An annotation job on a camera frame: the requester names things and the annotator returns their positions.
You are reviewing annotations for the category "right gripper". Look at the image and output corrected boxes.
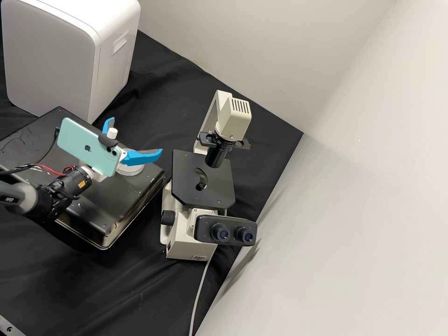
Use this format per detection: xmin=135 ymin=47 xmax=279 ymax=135
xmin=79 ymin=117 xmax=164 ymax=183

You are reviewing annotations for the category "petri dish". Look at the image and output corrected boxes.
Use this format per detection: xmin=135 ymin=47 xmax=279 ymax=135
xmin=115 ymin=162 xmax=145 ymax=176

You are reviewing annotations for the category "cream microscope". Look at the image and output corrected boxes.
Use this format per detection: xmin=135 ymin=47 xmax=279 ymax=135
xmin=160 ymin=89 xmax=259 ymax=261

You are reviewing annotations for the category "black tray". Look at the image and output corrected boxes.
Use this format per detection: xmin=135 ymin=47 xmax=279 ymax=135
xmin=0 ymin=106 xmax=167 ymax=251

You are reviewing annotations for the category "white box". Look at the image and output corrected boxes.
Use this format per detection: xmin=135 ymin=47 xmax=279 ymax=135
xmin=0 ymin=0 xmax=141 ymax=124

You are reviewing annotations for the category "right wrist camera phone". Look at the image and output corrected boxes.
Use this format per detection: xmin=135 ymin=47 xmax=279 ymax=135
xmin=55 ymin=117 xmax=124 ymax=177

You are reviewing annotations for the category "grey cable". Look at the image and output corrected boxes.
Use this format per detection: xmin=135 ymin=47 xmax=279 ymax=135
xmin=189 ymin=258 xmax=215 ymax=336

